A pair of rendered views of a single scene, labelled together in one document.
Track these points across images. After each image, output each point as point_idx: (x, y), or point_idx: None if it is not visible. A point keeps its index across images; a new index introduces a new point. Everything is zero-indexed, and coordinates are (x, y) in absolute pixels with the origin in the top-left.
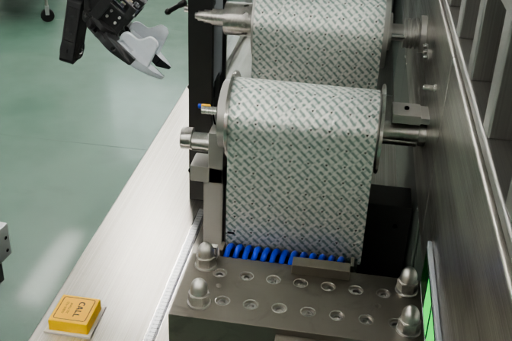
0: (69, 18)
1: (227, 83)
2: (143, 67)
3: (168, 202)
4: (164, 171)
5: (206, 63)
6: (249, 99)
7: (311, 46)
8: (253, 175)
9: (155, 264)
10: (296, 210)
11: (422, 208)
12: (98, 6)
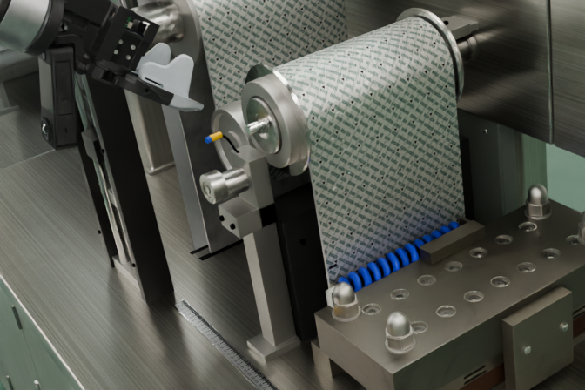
0: (60, 79)
1: (265, 82)
2: (184, 101)
3: (127, 321)
4: (70, 298)
5: (119, 107)
6: (310, 84)
7: (270, 16)
8: (343, 177)
9: (216, 383)
10: (393, 195)
11: (529, 112)
12: (108, 40)
